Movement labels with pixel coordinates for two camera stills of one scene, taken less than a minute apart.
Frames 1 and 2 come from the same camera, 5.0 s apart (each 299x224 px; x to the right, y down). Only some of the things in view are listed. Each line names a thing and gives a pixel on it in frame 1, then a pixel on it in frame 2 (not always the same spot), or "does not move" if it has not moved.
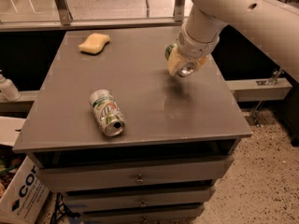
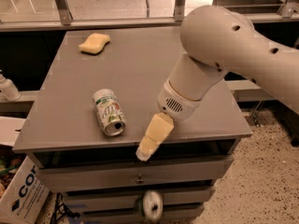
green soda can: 167,50 → 149,205
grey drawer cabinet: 121,137 does not move
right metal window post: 179,2 does not move
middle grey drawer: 111,201 does not move
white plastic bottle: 8,89 does not move
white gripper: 196,49 → 172,102
